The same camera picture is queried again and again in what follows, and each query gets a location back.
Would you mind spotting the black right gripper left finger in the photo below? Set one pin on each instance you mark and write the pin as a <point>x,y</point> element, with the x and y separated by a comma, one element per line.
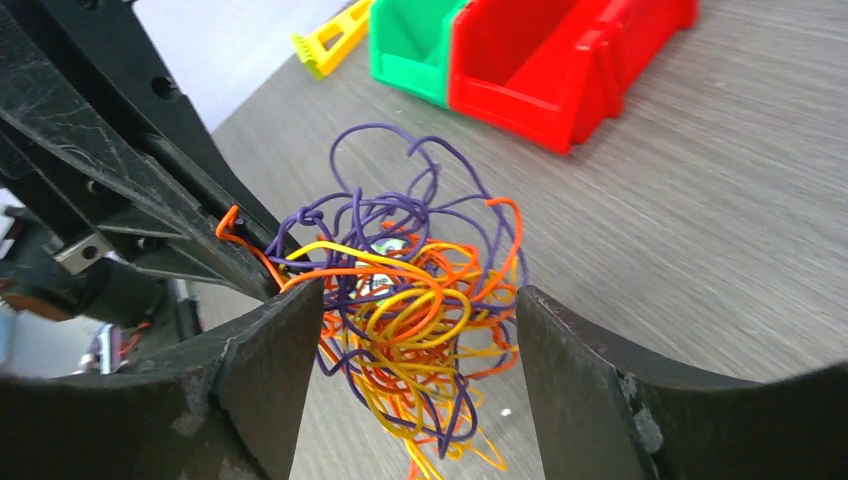
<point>226,404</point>

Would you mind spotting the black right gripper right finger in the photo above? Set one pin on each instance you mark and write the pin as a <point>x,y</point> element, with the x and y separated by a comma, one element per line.
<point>605,407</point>

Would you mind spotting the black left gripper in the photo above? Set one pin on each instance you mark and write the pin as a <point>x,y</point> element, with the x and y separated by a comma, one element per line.
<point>122,186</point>

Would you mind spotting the yellow triangle toy left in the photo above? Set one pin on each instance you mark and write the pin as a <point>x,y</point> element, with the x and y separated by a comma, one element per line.
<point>322,51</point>

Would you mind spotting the green plastic bin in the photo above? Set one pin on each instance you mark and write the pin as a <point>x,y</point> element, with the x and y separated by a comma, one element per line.
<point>410,44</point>

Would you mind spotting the red plastic bin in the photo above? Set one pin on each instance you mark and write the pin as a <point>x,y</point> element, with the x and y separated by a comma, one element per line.
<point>553,71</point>

